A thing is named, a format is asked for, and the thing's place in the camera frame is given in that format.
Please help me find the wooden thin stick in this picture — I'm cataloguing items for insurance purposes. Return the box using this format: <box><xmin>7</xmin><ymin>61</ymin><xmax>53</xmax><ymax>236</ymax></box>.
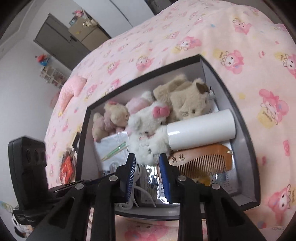
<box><xmin>101</xmin><ymin>144</ymin><xmax>129</xmax><ymax>161</ymax></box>

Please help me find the green thin stick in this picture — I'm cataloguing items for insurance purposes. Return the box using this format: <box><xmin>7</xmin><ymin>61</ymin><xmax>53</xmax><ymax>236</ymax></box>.
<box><xmin>102</xmin><ymin>141</ymin><xmax>129</xmax><ymax>161</ymax></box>

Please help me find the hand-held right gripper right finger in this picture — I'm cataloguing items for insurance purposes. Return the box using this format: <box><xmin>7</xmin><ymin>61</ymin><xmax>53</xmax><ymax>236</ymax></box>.
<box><xmin>159</xmin><ymin>153</ymin><xmax>266</xmax><ymax>241</ymax></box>

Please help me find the beige cabinet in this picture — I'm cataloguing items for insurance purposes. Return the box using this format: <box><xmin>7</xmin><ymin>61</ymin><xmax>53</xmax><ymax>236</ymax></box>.
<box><xmin>68</xmin><ymin>20</ymin><xmax>111</xmax><ymax>52</ymax></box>

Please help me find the pink printed blanket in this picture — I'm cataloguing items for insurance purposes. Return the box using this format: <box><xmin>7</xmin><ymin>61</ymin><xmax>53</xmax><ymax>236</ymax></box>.
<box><xmin>45</xmin><ymin>0</ymin><xmax>296</xmax><ymax>241</ymax></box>

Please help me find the silver clear pouch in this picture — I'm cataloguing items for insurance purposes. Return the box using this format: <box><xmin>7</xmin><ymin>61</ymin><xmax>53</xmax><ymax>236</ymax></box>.
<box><xmin>94</xmin><ymin>131</ymin><xmax>131</xmax><ymax>179</ymax></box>

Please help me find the white cord bundle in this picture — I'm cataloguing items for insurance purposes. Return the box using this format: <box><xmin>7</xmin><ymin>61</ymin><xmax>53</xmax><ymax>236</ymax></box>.
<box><xmin>114</xmin><ymin>162</ymin><xmax>158</xmax><ymax>210</ymax></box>

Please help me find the cartoon picture card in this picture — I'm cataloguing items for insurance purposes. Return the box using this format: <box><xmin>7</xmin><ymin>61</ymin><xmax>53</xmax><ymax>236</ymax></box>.
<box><xmin>139</xmin><ymin>166</ymin><xmax>214</xmax><ymax>204</ymax></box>

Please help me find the small white shelf rack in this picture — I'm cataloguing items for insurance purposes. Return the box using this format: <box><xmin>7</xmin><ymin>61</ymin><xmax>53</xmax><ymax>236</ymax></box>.
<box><xmin>39</xmin><ymin>66</ymin><xmax>70</xmax><ymax>88</ymax></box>

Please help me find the white cat plush pink bow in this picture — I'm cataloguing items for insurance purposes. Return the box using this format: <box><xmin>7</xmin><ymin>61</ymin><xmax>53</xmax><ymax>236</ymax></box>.
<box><xmin>126</xmin><ymin>91</ymin><xmax>173</xmax><ymax>166</ymax></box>

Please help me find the black cardboard box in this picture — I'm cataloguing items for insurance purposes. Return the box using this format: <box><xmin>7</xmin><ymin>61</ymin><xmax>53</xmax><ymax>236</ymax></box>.
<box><xmin>75</xmin><ymin>54</ymin><xmax>261</xmax><ymax>220</ymax></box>

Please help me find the red blue toy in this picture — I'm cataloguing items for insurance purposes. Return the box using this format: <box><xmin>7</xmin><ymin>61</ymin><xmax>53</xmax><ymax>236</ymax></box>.
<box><xmin>35</xmin><ymin>54</ymin><xmax>51</xmax><ymax>67</ymax></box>

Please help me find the dark grey door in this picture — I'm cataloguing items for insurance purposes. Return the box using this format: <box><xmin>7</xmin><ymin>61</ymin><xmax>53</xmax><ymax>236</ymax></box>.
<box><xmin>33</xmin><ymin>13</ymin><xmax>91</xmax><ymax>71</ymax></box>

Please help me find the beige cat plush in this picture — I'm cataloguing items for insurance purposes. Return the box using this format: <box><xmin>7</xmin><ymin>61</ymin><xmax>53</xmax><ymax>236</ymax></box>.
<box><xmin>153</xmin><ymin>74</ymin><xmax>214</xmax><ymax>121</ymax></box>

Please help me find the white cylindrical bottle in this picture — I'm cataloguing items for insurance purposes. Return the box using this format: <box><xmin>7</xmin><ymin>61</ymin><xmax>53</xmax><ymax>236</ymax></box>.
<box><xmin>166</xmin><ymin>109</ymin><xmax>236</xmax><ymax>150</ymax></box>

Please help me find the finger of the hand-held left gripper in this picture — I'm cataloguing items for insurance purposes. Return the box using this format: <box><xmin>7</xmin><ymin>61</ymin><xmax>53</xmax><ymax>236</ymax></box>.
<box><xmin>47</xmin><ymin>178</ymin><xmax>100</xmax><ymax>193</ymax></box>

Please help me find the wooden comb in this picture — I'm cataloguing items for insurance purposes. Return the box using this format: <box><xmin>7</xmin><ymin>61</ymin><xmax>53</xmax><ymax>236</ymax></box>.
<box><xmin>156</xmin><ymin>143</ymin><xmax>234</xmax><ymax>180</ymax></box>

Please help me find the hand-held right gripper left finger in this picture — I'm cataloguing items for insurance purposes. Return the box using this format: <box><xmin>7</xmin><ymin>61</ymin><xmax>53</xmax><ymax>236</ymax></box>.
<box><xmin>26</xmin><ymin>152</ymin><xmax>137</xmax><ymax>241</ymax></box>

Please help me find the pink plush toy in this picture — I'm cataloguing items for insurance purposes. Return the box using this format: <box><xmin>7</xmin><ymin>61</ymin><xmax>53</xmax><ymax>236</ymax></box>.
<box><xmin>125</xmin><ymin>96</ymin><xmax>153</xmax><ymax>114</ymax></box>

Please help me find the small beige bear plush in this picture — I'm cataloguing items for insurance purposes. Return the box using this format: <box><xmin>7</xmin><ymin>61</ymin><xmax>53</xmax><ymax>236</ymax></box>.
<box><xmin>92</xmin><ymin>101</ymin><xmax>130</xmax><ymax>142</ymax></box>

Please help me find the small black square tray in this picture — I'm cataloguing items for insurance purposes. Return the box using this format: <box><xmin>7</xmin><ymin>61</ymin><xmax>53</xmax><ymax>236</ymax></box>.
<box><xmin>72</xmin><ymin>132</ymin><xmax>82</xmax><ymax>152</ymax></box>

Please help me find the red envelope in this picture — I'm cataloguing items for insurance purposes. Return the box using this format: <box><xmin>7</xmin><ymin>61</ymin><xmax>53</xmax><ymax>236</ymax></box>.
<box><xmin>60</xmin><ymin>151</ymin><xmax>78</xmax><ymax>183</ymax></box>

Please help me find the pink fluffy pillow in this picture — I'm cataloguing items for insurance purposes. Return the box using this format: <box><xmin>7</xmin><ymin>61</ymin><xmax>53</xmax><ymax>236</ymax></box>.
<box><xmin>57</xmin><ymin>75</ymin><xmax>87</xmax><ymax>112</ymax></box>

